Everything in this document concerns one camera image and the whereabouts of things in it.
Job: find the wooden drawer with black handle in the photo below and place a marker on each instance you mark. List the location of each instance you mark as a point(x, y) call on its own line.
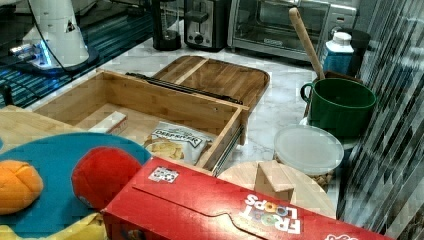
point(85, 102)

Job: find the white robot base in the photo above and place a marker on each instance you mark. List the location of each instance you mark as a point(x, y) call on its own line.
point(55, 43)

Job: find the Deep River chip bag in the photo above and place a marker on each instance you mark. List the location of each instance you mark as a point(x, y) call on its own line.
point(177, 142)

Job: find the wooden cutting board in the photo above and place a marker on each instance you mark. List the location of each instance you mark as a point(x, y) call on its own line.
point(245, 84)

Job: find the round wooden lid with knob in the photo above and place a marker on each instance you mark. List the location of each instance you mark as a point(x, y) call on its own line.
point(282, 182)

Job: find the red Froot Loops cereal box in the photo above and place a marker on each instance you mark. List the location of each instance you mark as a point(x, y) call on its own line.
point(167, 201)

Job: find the small white red box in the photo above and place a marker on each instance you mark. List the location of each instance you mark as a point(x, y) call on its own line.
point(113, 124)

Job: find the silver black toaster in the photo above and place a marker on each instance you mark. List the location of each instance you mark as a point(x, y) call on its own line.
point(206, 24)

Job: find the clear container with white lid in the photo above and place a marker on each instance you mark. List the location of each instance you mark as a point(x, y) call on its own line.
point(309, 150)

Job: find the silver toaster oven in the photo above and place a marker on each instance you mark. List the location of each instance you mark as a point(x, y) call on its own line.
point(264, 25)

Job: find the black coffee grinder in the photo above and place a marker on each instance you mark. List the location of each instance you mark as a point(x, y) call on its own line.
point(166, 34)

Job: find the red plush toy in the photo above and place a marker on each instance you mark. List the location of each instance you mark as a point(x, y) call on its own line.
point(101, 173)

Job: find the green pot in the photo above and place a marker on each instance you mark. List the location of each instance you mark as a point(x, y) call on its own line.
point(339, 106)

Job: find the wooden spoon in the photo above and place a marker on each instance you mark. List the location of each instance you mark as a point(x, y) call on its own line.
point(303, 36)

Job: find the blue white bottle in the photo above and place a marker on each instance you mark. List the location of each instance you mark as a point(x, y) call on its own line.
point(338, 53)

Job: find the teal blue plate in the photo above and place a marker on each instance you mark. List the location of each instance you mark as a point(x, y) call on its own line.
point(54, 158)

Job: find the orange plush toy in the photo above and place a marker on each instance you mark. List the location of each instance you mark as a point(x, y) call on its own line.
point(20, 186)

